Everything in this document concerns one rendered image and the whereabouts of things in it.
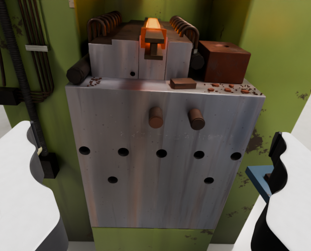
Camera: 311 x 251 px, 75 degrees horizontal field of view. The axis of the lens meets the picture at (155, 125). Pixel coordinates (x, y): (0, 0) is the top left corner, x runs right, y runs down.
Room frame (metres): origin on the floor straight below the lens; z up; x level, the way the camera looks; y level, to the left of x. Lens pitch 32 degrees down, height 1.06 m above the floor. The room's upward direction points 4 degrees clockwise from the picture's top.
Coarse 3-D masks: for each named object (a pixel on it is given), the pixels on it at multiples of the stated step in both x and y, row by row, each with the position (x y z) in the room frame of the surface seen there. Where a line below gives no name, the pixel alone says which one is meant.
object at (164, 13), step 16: (112, 0) 0.88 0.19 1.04; (128, 0) 0.88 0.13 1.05; (144, 0) 0.89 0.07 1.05; (160, 0) 0.89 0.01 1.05; (176, 0) 0.89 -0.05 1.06; (192, 0) 0.90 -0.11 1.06; (208, 0) 0.90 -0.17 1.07; (128, 16) 0.88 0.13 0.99; (144, 16) 0.89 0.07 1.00; (160, 16) 0.89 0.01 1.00; (192, 16) 0.90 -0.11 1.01; (208, 16) 0.90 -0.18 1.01
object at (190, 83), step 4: (172, 80) 0.38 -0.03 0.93; (176, 80) 0.38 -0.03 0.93; (180, 80) 0.38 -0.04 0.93; (184, 80) 0.39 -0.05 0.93; (188, 80) 0.39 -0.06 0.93; (192, 80) 0.39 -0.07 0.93; (172, 84) 0.38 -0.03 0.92; (176, 84) 0.37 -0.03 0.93; (180, 84) 0.37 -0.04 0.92; (184, 84) 0.37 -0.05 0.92; (188, 84) 0.37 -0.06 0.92; (192, 84) 0.37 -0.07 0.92; (196, 84) 0.38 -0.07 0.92; (176, 88) 0.37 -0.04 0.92; (180, 88) 0.37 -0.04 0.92; (184, 88) 0.37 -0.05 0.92; (188, 88) 0.37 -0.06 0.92; (192, 88) 0.37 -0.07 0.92
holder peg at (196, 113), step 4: (188, 112) 0.35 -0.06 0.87; (192, 112) 0.34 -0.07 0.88; (196, 112) 0.34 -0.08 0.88; (200, 112) 0.34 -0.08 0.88; (188, 116) 0.34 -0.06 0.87; (192, 116) 0.33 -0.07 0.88; (196, 116) 0.32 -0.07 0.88; (200, 116) 0.32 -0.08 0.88; (192, 120) 0.32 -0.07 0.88; (196, 120) 0.31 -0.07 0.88; (200, 120) 0.32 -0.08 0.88; (204, 120) 0.32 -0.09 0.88; (192, 124) 0.31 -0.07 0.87; (196, 124) 0.31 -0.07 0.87; (200, 124) 0.32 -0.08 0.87; (204, 124) 0.32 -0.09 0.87; (192, 128) 0.32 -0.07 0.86; (196, 128) 0.31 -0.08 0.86; (200, 128) 0.32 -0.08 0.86
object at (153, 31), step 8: (152, 24) 0.52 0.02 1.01; (144, 32) 0.40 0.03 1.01; (152, 32) 0.36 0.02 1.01; (160, 32) 0.37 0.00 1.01; (144, 40) 0.40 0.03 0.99; (152, 40) 0.31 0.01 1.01; (160, 40) 0.31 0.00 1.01; (152, 48) 0.31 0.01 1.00; (160, 48) 0.36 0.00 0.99; (144, 56) 0.31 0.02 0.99; (152, 56) 0.31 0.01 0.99; (160, 56) 0.31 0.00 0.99
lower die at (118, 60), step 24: (120, 24) 0.74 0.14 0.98; (144, 24) 0.59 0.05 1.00; (168, 24) 0.72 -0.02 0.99; (96, 48) 0.40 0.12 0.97; (120, 48) 0.41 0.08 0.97; (144, 48) 0.41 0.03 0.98; (168, 48) 0.41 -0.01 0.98; (96, 72) 0.40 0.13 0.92; (120, 72) 0.41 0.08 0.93; (144, 72) 0.41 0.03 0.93; (168, 72) 0.41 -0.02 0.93
